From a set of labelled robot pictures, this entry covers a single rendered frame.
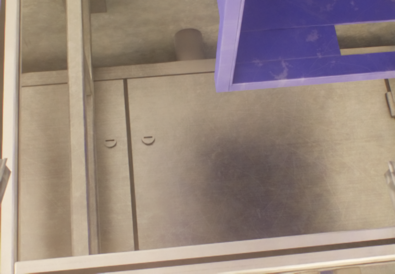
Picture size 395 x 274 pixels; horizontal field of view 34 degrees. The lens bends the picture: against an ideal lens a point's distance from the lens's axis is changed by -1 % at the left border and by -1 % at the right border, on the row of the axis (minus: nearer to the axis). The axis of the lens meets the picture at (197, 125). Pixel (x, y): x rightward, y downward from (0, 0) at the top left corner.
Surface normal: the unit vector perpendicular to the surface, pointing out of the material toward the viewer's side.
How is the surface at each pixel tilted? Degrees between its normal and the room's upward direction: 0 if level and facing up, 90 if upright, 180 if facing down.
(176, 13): 0
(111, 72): 90
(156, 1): 0
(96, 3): 0
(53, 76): 90
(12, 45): 90
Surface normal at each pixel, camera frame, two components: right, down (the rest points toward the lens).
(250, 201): 0.04, -0.43
